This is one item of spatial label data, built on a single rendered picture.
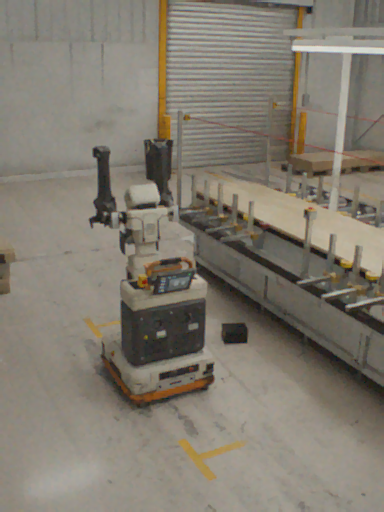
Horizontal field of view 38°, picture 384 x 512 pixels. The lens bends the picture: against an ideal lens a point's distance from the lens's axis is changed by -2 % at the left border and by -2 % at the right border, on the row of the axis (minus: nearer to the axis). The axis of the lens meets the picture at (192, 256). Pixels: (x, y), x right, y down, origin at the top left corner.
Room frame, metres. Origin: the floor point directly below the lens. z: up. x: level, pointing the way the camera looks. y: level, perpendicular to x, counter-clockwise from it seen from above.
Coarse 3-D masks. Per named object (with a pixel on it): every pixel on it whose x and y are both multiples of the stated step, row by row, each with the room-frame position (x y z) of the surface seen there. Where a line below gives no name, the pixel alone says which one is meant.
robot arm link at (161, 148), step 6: (156, 144) 4.01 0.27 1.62; (162, 144) 4.03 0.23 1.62; (162, 150) 3.97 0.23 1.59; (162, 156) 3.96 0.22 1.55; (162, 162) 3.96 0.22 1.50; (162, 168) 3.95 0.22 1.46; (162, 174) 3.94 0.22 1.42; (162, 180) 3.94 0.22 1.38; (162, 186) 3.93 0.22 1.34; (162, 192) 3.92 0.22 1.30; (168, 192) 3.94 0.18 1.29
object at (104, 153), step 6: (96, 150) 3.82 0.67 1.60; (102, 150) 3.78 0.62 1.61; (108, 150) 3.79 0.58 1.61; (102, 156) 3.76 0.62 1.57; (108, 156) 3.78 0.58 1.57; (102, 162) 3.77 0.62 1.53; (108, 162) 3.77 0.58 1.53; (102, 168) 3.77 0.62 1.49; (108, 168) 3.77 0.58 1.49; (102, 174) 3.77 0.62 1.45; (108, 174) 3.76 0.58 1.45; (102, 180) 3.76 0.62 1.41; (108, 180) 3.75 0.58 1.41; (102, 186) 3.77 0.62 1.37; (108, 186) 3.74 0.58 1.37; (102, 192) 3.77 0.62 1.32; (108, 192) 3.74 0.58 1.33; (102, 198) 3.72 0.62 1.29; (108, 198) 3.73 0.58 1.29; (114, 198) 3.76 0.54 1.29; (102, 204) 3.70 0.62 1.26; (114, 204) 3.73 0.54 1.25; (102, 210) 3.70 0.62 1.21
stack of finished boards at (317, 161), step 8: (328, 152) 11.96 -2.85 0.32; (344, 152) 12.07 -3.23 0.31; (352, 152) 12.11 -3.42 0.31; (360, 152) 12.15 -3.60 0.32; (368, 152) 12.20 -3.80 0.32; (376, 152) 12.24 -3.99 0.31; (288, 160) 11.42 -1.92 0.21; (296, 160) 11.20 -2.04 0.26; (304, 160) 10.99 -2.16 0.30; (312, 160) 10.94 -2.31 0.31; (320, 160) 10.97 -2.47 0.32; (328, 160) 11.03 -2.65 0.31; (344, 160) 11.21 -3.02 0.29; (352, 160) 11.31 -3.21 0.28; (360, 160) 11.43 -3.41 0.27; (376, 160) 11.68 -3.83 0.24; (312, 168) 10.78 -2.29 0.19; (320, 168) 10.88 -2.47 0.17; (328, 168) 10.99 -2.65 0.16
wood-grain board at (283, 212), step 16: (224, 192) 5.61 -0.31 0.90; (240, 192) 5.63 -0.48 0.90; (256, 192) 5.65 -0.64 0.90; (272, 192) 5.67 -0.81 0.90; (240, 208) 5.00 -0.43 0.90; (256, 208) 5.02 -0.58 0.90; (272, 208) 5.03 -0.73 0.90; (288, 208) 5.05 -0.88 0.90; (320, 208) 5.08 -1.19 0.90; (272, 224) 4.52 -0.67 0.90; (288, 224) 4.53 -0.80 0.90; (304, 224) 4.54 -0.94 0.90; (320, 224) 4.56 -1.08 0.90; (336, 224) 4.57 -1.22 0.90; (352, 224) 4.59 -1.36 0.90; (368, 224) 4.59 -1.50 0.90; (320, 240) 4.12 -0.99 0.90; (352, 240) 4.14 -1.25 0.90; (368, 240) 4.16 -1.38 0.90; (336, 256) 3.80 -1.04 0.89; (352, 256) 3.77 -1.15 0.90; (368, 256) 3.78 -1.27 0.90
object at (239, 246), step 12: (180, 216) 5.55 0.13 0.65; (192, 216) 5.36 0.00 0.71; (204, 228) 5.11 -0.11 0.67; (240, 240) 4.68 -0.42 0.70; (240, 252) 4.55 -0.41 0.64; (252, 252) 4.40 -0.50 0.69; (264, 264) 4.24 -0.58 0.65; (276, 264) 4.11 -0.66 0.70; (288, 276) 3.96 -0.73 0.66; (300, 276) 3.86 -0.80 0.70; (312, 288) 3.71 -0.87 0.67; (324, 288) 3.62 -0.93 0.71; (336, 300) 3.49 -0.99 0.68; (348, 300) 3.41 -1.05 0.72; (348, 312) 3.38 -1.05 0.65; (372, 324) 3.18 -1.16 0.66
